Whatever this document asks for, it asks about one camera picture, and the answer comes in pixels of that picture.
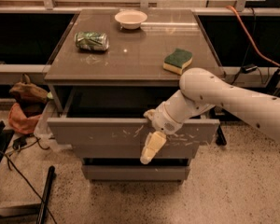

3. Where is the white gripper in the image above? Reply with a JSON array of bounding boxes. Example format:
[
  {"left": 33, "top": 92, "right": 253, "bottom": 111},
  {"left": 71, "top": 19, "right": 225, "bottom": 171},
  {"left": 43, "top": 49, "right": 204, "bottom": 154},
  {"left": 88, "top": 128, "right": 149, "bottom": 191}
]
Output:
[{"left": 140, "top": 102, "right": 182, "bottom": 164}]

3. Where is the grey top drawer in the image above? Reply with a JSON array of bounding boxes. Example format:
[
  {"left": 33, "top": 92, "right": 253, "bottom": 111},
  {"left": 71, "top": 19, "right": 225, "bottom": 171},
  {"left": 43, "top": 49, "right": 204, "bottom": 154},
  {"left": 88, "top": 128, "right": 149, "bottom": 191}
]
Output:
[{"left": 48, "top": 118, "right": 219, "bottom": 146}]

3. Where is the grey drawer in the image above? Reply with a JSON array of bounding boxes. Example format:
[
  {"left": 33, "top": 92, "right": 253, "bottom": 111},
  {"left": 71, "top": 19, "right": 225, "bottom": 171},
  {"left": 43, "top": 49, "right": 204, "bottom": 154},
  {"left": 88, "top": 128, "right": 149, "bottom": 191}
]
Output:
[
  {"left": 48, "top": 118, "right": 219, "bottom": 146},
  {"left": 82, "top": 165, "right": 190, "bottom": 181},
  {"left": 73, "top": 144, "right": 199, "bottom": 159}
]

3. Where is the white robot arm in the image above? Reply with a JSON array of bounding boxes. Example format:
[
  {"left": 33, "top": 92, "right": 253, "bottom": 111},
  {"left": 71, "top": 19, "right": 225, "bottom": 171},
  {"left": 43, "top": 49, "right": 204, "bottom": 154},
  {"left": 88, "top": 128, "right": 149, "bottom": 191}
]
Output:
[{"left": 140, "top": 68, "right": 280, "bottom": 164}]

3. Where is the grey middle drawer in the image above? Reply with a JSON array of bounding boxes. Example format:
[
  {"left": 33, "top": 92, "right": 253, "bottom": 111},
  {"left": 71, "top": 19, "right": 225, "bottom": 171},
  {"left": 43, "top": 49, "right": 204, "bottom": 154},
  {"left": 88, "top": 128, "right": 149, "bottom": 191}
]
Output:
[{"left": 73, "top": 144, "right": 199, "bottom": 159}]

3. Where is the grey drawer cabinet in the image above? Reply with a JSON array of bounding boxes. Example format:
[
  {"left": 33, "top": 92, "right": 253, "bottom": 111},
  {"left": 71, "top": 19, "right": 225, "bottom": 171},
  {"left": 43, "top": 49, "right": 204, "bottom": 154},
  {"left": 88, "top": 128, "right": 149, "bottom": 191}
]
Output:
[{"left": 45, "top": 9, "right": 223, "bottom": 167}]

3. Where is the grey bottom drawer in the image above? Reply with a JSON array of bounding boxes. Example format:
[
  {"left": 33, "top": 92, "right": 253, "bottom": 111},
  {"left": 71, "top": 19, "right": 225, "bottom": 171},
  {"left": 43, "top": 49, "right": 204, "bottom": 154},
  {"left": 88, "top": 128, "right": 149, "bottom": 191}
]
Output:
[{"left": 82, "top": 165, "right": 190, "bottom": 181}]

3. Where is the green yellow sponge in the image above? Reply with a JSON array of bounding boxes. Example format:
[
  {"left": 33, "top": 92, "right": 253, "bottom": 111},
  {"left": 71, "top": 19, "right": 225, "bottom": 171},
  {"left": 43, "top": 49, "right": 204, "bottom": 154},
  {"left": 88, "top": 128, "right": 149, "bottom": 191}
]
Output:
[{"left": 163, "top": 49, "right": 192, "bottom": 75}]

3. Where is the black table leg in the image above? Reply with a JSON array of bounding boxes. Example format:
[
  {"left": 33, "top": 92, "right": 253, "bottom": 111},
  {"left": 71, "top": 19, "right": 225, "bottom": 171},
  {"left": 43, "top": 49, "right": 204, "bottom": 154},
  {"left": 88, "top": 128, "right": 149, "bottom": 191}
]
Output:
[{"left": 216, "top": 126, "right": 227, "bottom": 146}]

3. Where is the crushed green soda can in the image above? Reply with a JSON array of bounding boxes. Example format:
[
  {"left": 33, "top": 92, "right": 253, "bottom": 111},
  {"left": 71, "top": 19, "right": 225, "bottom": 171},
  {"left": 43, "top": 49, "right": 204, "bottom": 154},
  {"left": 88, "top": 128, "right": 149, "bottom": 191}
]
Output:
[{"left": 75, "top": 32, "right": 109, "bottom": 51}]

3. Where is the white bowl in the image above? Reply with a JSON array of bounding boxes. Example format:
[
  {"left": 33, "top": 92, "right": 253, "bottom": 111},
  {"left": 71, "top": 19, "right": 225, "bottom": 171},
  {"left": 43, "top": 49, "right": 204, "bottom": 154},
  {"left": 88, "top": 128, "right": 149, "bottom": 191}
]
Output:
[{"left": 115, "top": 10, "right": 147, "bottom": 30}]

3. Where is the clear plastic bag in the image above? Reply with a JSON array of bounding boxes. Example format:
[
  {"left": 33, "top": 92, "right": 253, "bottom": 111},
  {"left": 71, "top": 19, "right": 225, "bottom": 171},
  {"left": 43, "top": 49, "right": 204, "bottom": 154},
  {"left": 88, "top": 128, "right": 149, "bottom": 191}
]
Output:
[{"left": 34, "top": 101, "right": 72, "bottom": 152}]

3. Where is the black power adapter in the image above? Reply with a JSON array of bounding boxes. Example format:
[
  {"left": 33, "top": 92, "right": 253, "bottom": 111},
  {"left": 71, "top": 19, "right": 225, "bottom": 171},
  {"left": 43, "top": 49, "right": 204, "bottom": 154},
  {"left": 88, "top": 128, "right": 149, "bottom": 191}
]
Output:
[{"left": 241, "top": 63, "right": 258, "bottom": 74}]

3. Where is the pink cloth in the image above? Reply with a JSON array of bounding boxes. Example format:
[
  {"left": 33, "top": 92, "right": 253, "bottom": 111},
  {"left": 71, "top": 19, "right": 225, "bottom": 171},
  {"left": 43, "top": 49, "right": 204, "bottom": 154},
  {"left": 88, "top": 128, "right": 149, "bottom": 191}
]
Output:
[{"left": 8, "top": 103, "right": 41, "bottom": 134}]

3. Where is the black metal floor leg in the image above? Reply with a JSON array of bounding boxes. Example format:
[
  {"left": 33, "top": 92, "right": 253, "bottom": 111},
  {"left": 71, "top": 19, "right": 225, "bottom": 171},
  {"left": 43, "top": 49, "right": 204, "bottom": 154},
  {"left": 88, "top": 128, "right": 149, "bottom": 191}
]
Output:
[{"left": 36, "top": 166, "right": 55, "bottom": 224}]

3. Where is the orange cable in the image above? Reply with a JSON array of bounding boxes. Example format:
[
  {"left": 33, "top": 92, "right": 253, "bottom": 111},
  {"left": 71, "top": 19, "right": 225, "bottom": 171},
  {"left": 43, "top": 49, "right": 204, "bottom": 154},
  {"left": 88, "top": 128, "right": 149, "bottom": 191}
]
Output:
[{"left": 226, "top": 5, "right": 280, "bottom": 68}]

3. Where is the black cable on floor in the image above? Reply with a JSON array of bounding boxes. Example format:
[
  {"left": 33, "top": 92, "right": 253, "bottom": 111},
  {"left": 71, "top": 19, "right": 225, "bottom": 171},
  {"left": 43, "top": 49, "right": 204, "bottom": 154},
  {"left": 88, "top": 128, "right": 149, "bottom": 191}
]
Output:
[{"left": 0, "top": 135, "right": 59, "bottom": 224}]

